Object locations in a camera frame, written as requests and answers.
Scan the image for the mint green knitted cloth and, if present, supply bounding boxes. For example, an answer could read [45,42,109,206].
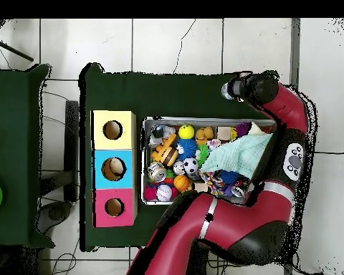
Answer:
[200,132,274,180]

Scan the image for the wooden box with three holes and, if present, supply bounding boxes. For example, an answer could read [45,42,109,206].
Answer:
[91,110,138,228]

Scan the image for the blue fuzzy puffer ball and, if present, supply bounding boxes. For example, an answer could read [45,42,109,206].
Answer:
[176,138,198,162]

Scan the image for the black and white soccer ball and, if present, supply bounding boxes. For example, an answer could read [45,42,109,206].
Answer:
[182,158,199,176]

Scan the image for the yellow smiley ball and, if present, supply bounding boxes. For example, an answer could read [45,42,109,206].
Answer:
[178,124,195,140]

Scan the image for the small orange basketball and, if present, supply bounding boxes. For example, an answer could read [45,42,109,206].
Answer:
[173,175,191,192]

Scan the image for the white baseball with red stitching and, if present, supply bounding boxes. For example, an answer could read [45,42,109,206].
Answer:
[155,184,173,202]

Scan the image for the cream knitted cloth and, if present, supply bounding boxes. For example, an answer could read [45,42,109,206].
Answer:
[247,121,267,136]

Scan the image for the dark green side table cloth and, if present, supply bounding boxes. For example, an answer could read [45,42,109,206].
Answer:
[0,63,56,249]

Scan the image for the black tripod leg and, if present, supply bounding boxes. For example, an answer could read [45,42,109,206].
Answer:
[0,35,34,62]

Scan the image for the wire mesh bin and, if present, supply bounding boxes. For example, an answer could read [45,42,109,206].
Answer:
[141,115,277,206]

